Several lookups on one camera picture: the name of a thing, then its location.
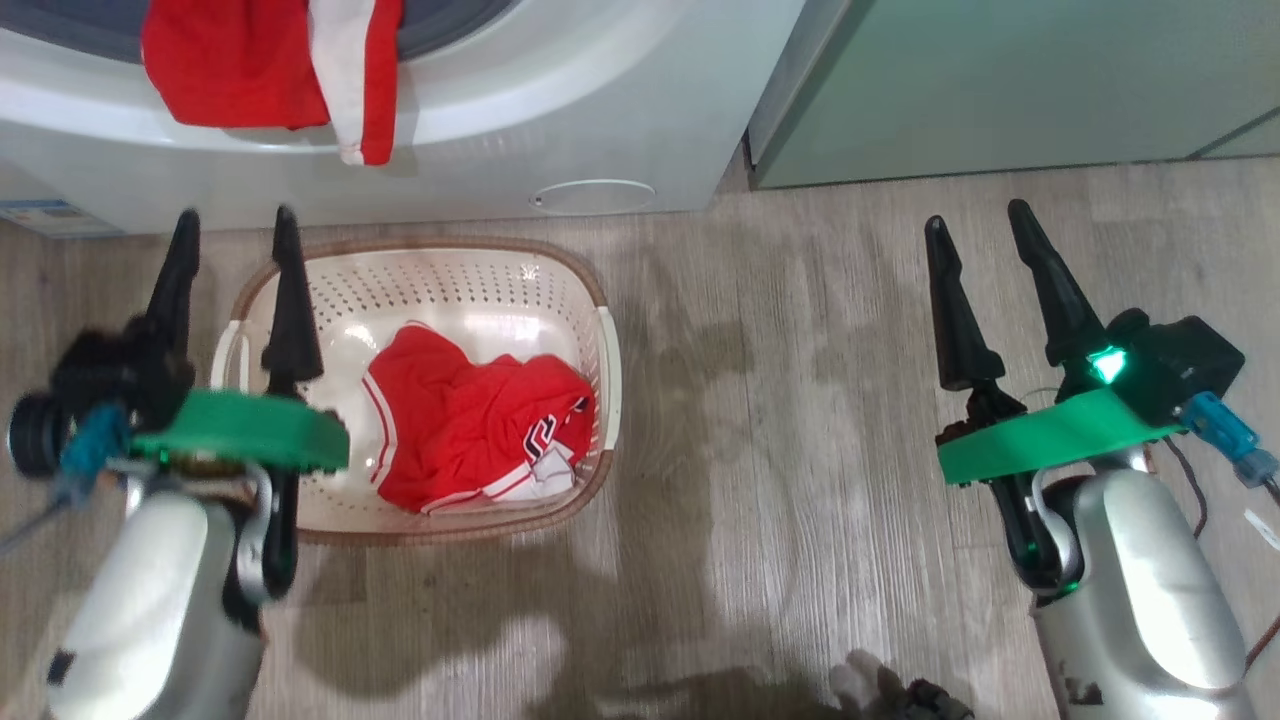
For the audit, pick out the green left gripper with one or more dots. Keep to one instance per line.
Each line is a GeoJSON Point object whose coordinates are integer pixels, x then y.
{"type": "Point", "coordinates": [240, 430]}

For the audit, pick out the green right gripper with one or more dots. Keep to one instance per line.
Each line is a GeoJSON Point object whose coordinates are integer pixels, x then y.
{"type": "Point", "coordinates": [1040, 440]}

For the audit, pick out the red garment with white stripe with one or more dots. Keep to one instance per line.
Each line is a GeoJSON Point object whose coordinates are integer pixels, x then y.
{"type": "Point", "coordinates": [240, 70]}

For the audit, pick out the red jersey with logo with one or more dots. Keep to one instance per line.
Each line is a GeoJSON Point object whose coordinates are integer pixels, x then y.
{"type": "Point", "coordinates": [460, 420]}

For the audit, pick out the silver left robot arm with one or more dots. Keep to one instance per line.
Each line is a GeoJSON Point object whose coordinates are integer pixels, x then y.
{"type": "Point", "coordinates": [150, 610]}

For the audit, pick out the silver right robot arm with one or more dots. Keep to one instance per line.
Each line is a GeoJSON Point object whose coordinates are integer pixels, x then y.
{"type": "Point", "coordinates": [1150, 600]}

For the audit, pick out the cream perforated laundry basket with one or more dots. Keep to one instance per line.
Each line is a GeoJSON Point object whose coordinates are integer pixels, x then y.
{"type": "Point", "coordinates": [470, 290]}

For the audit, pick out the white washing machine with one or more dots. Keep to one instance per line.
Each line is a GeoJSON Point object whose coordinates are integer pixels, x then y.
{"type": "Point", "coordinates": [560, 110]}

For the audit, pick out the blue white washer sticker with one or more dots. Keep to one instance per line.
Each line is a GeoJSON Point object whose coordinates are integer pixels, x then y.
{"type": "Point", "coordinates": [50, 215]}

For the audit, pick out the pale green cabinet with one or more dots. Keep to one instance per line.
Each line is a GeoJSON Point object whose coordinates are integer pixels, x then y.
{"type": "Point", "coordinates": [1000, 80]}

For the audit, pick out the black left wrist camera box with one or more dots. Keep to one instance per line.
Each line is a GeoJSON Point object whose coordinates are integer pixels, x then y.
{"type": "Point", "coordinates": [110, 375]}

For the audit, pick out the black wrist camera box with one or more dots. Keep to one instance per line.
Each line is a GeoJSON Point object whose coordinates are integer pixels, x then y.
{"type": "Point", "coordinates": [1180, 365]}
{"type": "Point", "coordinates": [110, 375]}

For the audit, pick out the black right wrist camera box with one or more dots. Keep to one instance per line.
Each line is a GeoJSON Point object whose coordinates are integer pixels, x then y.
{"type": "Point", "coordinates": [1180, 365]}

